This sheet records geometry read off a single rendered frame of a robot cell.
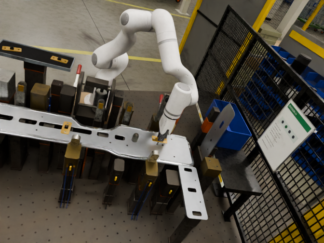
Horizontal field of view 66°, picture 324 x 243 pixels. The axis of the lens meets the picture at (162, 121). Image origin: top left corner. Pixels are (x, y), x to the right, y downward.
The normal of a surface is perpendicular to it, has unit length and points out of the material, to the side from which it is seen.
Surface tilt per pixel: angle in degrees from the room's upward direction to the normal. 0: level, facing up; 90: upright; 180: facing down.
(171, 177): 0
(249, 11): 90
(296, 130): 90
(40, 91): 0
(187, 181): 0
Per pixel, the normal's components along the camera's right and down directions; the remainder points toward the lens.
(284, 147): -0.94, -0.19
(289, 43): -0.86, 0.04
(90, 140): 0.33, -0.74
